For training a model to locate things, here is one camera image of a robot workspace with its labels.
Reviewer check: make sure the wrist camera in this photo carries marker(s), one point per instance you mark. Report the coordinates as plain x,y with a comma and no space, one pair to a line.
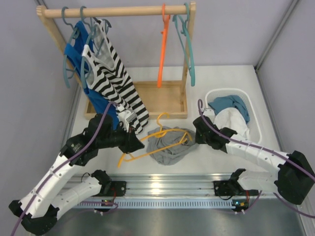
126,116
208,112

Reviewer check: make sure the wooden clothes rack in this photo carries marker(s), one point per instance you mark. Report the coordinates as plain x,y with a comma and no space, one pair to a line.
171,97

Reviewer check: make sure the orange plastic hanger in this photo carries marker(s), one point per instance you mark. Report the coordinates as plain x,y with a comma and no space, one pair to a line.
164,32

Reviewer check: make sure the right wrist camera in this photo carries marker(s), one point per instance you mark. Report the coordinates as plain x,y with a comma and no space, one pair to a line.
208,112

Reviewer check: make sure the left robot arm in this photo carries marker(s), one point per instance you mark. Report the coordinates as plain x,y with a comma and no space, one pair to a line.
40,210

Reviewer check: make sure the grey-blue hanger far left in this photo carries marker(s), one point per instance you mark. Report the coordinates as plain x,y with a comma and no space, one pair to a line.
68,73

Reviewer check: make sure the aluminium mounting rail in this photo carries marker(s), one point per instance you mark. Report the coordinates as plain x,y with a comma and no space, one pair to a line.
169,186

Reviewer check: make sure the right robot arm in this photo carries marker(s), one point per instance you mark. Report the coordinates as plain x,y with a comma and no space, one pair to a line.
288,174

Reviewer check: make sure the teal plastic hanger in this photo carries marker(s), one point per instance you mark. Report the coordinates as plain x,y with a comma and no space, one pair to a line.
184,29

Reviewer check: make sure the black white striped tank top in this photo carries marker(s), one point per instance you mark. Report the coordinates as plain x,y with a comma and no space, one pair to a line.
110,77

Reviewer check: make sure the white plastic laundry basket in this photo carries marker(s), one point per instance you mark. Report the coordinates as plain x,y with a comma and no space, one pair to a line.
254,128

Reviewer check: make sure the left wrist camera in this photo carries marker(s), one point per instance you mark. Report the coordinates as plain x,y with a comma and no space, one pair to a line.
126,116

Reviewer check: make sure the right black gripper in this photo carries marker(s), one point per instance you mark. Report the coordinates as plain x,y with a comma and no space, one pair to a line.
198,139

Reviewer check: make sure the white garment in basket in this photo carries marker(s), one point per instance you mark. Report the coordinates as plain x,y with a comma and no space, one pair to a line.
233,119

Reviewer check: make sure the slotted grey cable duct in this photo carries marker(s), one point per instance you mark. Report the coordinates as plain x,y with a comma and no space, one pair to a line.
165,203

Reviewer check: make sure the grey-blue hanger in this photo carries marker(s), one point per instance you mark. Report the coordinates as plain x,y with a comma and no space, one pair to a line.
85,72
68,73

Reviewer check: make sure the teal-blue garment in basket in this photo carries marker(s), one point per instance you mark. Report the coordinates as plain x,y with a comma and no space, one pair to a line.
231,101

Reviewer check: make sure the blue tank top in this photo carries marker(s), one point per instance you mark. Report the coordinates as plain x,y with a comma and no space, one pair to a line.
74,55

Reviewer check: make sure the aluminium corner post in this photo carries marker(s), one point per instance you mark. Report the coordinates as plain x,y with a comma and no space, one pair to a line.
293,4

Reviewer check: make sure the yellow plastic hanger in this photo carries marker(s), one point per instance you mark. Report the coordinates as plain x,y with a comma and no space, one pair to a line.
159,134

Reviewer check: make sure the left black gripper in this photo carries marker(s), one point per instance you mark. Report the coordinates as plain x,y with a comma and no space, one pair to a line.
128,141

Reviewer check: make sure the grey tank top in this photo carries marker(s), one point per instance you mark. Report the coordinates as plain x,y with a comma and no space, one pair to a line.
171,155

